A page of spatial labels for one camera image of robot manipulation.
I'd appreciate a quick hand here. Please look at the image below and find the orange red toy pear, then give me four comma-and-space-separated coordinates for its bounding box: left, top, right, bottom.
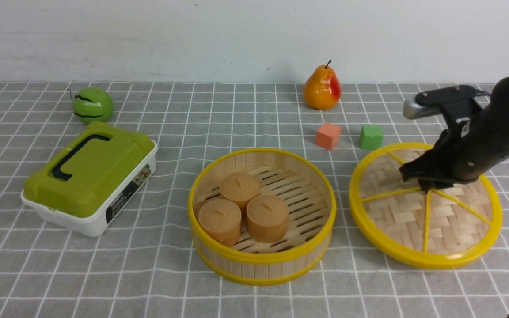
303, 60, 342, 111

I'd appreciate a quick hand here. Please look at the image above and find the orange foam cube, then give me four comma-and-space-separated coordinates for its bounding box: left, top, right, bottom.
315, 122, 342, 151

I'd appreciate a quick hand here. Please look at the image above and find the brown steamed bun front right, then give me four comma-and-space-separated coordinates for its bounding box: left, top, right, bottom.
246, 194, 289, 243

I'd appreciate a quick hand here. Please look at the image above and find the green foam cube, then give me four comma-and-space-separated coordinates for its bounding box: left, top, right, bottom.
360, 125, 384, 150

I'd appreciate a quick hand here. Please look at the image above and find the brown steamed bun front left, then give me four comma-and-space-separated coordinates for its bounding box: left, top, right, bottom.
198, 199, 242, 247

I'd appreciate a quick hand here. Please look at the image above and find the yellow rimmed bamboo steamer basket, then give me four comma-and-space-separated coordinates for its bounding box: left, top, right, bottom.
188, 148, 337, 286

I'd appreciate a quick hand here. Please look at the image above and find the green lidded white storage box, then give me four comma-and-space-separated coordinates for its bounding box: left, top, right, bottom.
21, 121, 158, 237

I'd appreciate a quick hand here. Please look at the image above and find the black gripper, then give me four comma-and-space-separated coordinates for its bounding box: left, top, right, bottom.
399, 129, 469, 193

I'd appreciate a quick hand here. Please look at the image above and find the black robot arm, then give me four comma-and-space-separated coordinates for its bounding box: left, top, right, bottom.
399, 76, 509, 192

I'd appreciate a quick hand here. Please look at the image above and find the yellow rimmed woven steamer lid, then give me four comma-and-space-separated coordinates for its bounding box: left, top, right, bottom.
348, 143, 503, 269

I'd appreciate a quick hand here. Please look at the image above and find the green striped melon toy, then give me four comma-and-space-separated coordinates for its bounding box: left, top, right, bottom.
68, 87, 114, 124

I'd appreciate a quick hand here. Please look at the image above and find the brown steamed bun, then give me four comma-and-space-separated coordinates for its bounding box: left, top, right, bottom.
246, 194, 289, 243
220, 172, 260, 212
198, 199, 242, 247

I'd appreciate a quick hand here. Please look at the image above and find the brown steamed bun back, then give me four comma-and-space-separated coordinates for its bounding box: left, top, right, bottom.
220, 172, 260, 212

